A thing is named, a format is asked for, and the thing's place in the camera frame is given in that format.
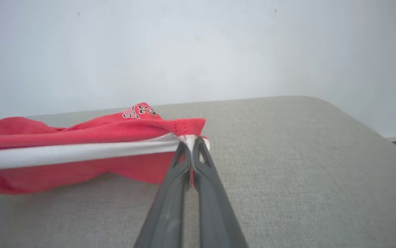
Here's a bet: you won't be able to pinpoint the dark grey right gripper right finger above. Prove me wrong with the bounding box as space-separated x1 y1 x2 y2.
193 137 248 248

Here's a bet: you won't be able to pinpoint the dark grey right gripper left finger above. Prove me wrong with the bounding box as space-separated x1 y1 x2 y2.
134 141 191 248

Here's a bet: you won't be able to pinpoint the red shorts with white band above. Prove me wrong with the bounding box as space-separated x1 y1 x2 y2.
0 102 210 195

